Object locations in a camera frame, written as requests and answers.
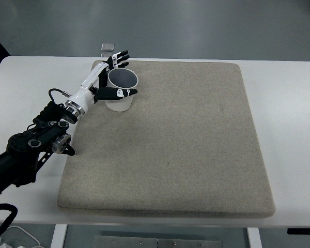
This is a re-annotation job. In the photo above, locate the white robotic hand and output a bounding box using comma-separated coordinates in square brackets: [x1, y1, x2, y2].
[66, 50, 137, 114]

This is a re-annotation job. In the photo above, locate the white ribbed cup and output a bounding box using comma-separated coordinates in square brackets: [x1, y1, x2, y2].
[105, 68, 138, 112]

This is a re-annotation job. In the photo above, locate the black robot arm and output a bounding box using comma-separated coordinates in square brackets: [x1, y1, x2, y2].
[0, 51, 137, 195]

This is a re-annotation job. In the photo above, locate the small clear plastic box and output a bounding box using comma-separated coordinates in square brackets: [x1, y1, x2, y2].
[100, 43, 115, 57]

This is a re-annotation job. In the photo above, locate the beige fabric mat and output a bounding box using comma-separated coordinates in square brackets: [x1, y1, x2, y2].
[58, 61, 275, 218]

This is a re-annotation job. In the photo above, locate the white table leg left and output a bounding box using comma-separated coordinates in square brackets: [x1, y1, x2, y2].
[50, 224, 68, 248]

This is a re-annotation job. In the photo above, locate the white table leg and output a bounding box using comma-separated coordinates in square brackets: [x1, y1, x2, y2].
[50, 224, 68, 248]
[247, 227, 262, 248]

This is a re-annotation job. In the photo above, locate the white table leg right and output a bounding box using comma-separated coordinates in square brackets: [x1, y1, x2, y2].
[247, 227, 262, 248]

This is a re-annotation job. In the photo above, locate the black desk control panel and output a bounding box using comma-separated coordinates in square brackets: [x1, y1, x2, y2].
[287, 228, 310, 235]

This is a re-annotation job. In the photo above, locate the white cable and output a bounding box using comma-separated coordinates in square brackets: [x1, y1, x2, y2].
[0, 225, 42, 248]

